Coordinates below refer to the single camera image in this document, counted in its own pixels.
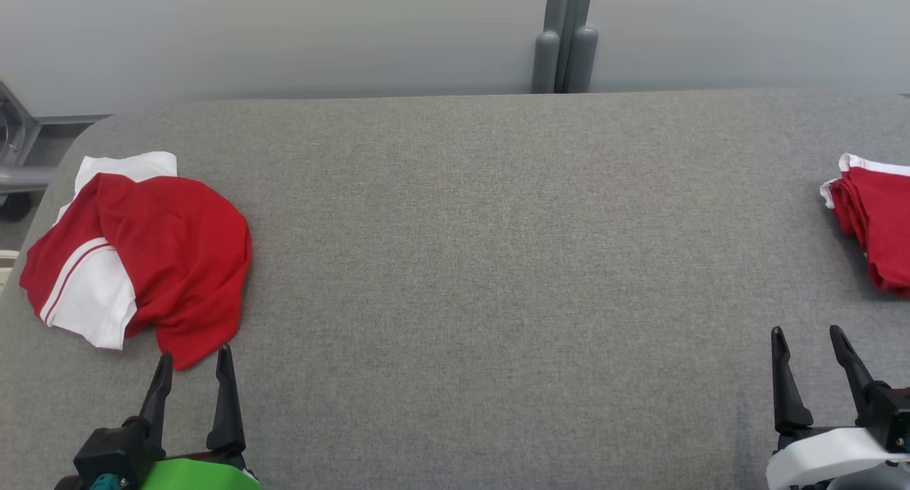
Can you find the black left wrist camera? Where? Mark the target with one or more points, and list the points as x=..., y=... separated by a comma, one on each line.
x=114, y=451

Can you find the folded red and white garment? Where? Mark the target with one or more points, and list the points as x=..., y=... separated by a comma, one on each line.
x=881, y=220

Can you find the red and white sports shirt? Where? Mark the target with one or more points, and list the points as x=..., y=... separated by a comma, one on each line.
x=178, y=248

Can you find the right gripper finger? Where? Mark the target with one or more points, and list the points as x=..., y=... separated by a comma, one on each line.
x=788, y=390
x=857, y=369

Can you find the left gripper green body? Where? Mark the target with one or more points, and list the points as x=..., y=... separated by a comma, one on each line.
x=199, y=476

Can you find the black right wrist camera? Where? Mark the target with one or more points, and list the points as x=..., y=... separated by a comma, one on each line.
x=892, y=415

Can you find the grey metal stand round-top posts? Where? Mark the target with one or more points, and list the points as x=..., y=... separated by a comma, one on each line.
x=581, y=56

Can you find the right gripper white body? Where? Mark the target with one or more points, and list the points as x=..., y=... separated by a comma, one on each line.
x=825, y=454

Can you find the grey metal stand with brackets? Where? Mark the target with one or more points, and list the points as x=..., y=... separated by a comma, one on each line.
x=21, y=178

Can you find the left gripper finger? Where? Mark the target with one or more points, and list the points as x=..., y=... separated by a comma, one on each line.
x=156, y=397
x=227, y=405

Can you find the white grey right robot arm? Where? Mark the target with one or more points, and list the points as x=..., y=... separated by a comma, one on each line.
x=874, y=479

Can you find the black caster wheel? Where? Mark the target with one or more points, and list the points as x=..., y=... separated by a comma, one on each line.
x=13, y=205

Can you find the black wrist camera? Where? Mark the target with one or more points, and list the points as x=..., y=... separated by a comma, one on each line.
x=114, y=451
x=892, y=415

